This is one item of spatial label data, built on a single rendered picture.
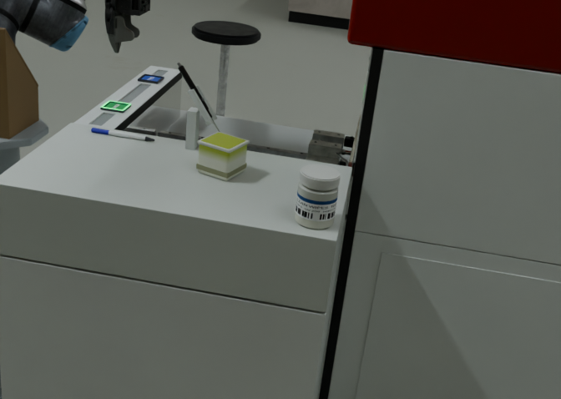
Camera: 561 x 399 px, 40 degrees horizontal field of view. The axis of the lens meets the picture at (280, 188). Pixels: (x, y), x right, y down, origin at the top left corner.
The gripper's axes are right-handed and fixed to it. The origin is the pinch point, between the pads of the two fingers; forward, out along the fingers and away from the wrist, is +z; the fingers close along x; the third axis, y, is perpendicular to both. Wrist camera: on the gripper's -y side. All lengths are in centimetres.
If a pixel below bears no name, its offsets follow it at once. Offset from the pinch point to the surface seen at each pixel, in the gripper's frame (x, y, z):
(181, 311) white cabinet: -50, 32, 34
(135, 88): 17.8, -0.6, 15.1
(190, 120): -20.0, 24.2, 7.7
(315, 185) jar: -47, 54, 6
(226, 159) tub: -33.3, 35.1, 9.4
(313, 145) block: 10, 48, 20
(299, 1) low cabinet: 596, -32, 89
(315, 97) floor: 353, 17, 111
